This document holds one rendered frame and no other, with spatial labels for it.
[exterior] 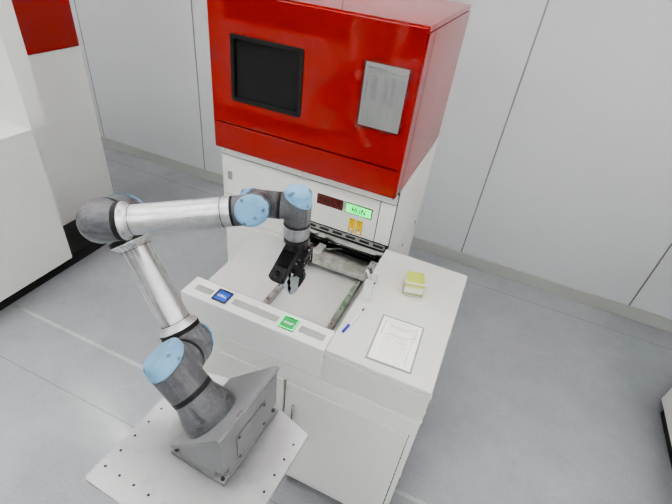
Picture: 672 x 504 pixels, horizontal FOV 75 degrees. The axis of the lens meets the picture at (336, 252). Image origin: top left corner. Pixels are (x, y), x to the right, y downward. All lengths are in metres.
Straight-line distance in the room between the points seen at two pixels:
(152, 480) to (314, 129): 1.23
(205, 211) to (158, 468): 0.71
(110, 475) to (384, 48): 1.45
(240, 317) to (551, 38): 2.32
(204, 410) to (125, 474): 0.29
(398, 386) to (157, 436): 0.71
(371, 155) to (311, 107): 0.28
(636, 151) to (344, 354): 2.32
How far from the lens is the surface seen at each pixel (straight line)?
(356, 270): 1.84
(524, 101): 3.07
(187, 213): 1.09
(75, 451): 2.48
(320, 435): 1.78
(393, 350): 1.44
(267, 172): 1.94
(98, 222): 1.16
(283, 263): 1.25
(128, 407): 2.54
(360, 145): 1.64
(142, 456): 1.42
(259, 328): 1.49
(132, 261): 1.30
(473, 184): 3.27
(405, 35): 1.51
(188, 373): 1.22
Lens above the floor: 2.03
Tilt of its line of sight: 37 degrees down
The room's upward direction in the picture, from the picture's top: 8 degrees clockwise
